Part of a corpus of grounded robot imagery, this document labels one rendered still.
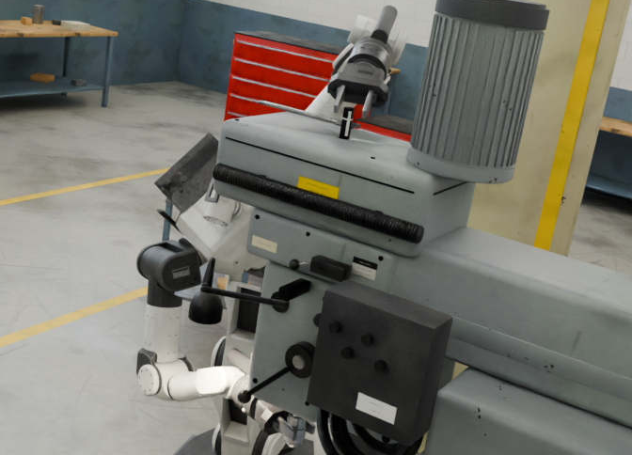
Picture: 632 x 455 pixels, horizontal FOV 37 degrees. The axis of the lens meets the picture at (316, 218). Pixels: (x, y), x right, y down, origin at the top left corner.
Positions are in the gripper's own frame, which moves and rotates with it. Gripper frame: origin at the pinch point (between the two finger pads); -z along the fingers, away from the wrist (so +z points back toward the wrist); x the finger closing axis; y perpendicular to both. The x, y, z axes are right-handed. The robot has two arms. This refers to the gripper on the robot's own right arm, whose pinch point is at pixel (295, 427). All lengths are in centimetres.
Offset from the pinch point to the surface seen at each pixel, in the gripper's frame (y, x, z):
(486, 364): -35, 2, -43
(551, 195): -25, 163, 53
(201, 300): -26.1, -17.7, 16.6
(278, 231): -46.5, -12.8, 1.4
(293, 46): -15, 345, 416
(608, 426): -33, 8, -65
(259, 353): -18.9, -11.4, 3.1
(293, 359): -22.4, -11.5, -7.6
